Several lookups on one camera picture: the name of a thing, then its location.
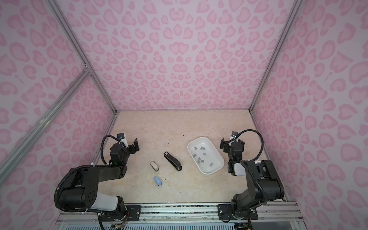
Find beige mini stapler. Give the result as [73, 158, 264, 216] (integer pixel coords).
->
[150, 162, 159, 172]

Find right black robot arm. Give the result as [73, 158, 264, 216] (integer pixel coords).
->
[218, 139, 285, 222]

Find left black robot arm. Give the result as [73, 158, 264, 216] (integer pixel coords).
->
[54, 139, 140, 221]

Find blue mini stapler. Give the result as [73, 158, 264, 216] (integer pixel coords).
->
[154, 176, 163, 186]

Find white plastic tray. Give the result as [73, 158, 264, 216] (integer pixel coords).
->
[187, 137, 225, 175]

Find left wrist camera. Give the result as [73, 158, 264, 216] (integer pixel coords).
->
[117, 133, 128, 147]

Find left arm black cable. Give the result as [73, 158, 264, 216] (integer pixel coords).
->
[100, 134, 121, 166]

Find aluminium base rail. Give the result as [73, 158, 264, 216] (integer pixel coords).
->
[54, 201, 306, 230]

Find diagonal aluminium frame bar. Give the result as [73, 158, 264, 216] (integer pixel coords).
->
[1, 68, 91, 184]

